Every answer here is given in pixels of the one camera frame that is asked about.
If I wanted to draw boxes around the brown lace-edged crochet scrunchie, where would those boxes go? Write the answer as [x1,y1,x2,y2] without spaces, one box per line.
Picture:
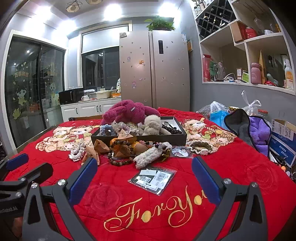
[188,140,219,155]

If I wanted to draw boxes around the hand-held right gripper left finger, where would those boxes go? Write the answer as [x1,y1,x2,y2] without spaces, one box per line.
[22,158,99,241]

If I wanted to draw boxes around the silver double-door refrigerator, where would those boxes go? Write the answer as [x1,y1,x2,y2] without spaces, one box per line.
[119,30,190,112]

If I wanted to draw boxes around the black lattice wine rack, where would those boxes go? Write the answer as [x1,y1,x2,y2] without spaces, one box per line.
[196,0,237,39]

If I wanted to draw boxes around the white basin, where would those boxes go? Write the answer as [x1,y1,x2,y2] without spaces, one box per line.
[95,90,112,100]

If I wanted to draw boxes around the brown cardboard shelf box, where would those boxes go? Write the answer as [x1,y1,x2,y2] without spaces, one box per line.
[230,21,245,43]

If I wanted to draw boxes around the red printed blanket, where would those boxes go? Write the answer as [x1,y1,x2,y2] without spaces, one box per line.
[5,107,296,241]

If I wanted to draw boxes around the sliding glass door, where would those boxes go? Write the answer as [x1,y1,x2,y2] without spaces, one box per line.
[5,35,67,149]

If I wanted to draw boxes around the beige plush toy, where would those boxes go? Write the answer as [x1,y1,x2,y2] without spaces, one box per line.
[139,115,171,136]

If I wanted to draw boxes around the green potted plant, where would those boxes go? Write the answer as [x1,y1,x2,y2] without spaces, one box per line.
[146,19,176,32]

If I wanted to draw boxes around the tied clear plastic bag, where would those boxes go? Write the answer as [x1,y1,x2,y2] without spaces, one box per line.
[240,90,262,115]

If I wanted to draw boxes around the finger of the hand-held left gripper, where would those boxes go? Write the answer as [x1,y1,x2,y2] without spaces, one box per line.
[0,163,54,193]
[0,153,29,180]

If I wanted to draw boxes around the black rectangular box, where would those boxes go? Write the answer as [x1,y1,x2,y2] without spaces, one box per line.
[91,116,187,146]

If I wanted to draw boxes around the dark kitchen window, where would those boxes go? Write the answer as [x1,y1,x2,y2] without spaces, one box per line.
[81,45,121,90]

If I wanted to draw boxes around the cream plush toy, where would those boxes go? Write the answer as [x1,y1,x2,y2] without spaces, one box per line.
[111,120,123,132]

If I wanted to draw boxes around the clear bag with dark contents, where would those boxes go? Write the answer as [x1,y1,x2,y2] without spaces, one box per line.
[196,101,229,116]

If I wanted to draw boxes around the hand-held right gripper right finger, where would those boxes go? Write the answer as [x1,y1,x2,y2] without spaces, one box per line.
[191,156,269,241]

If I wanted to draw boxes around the purple and grey cloth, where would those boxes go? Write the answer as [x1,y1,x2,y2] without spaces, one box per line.
[224,108,271,157]

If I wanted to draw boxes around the white crochet scrunchie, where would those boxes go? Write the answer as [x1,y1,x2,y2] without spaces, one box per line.
[69,140,87,161]

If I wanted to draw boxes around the white lotion bottle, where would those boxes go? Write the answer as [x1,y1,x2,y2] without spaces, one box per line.
[284,59,295,90]

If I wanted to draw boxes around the black microwave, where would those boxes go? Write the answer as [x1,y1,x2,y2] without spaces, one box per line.
[58,88,84,105]

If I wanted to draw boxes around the fluffy white plush scrunchie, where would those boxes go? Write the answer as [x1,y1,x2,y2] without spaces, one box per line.
[133,146,163,169]

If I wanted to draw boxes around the blue plastic bag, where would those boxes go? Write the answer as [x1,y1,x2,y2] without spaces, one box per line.
[210,110,230,127]

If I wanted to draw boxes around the small brown plush toy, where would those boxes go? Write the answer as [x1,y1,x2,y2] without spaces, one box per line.
[135,143,151,156]

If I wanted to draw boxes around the red carton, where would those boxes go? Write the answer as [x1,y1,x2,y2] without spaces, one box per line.
[202,54,211,82]

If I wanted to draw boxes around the white wall shelf unit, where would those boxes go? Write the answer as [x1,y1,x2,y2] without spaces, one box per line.
[191,0,296,96]

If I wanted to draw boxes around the green carton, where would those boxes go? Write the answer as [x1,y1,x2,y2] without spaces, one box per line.
[209,60,218,81]

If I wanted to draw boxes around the clear packet with labels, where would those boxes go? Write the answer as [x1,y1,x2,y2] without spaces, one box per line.
[128,165,177,196]

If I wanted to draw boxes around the white kitchen cabinet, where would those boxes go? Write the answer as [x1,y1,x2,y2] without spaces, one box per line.
[60,98,121,122]

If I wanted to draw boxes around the red jar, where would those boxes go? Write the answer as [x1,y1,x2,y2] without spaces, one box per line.
[245,27,258,39]

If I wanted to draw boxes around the round cartoon badge packet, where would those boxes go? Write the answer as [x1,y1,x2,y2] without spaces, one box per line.
[171,146,193,159]

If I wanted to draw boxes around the blue crochet scrunchie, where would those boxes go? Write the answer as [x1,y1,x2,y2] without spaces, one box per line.
[99,124,116,137]

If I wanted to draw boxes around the black hair claw clip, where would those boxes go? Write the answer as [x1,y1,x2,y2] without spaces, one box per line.
[162,123,183,135]

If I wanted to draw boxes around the white and blue cardboard box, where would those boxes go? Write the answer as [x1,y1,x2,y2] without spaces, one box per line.
[268,119,296,167]

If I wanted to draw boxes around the magenta plush toy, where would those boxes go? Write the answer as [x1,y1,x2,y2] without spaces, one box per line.
[101,100,161,126]

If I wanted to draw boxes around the lavender crochet scrunchie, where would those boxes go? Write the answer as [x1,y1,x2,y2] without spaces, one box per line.
[120,123,139,133]

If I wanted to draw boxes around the clear glass pitcher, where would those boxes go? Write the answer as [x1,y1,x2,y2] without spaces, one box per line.
[214,61,227,80]

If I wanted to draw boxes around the dark wooden bead bracelet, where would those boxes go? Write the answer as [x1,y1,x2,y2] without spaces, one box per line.
[110,158,134,166]

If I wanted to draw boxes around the pink thermos bottle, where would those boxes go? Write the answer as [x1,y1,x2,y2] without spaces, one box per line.
[251,62,262,84]

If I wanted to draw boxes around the brown triangular paper packet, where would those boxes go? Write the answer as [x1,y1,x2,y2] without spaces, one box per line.
[117,128,137,145]
[109,144,134,160]
[81,146,100,167]
[94,138,110,155]

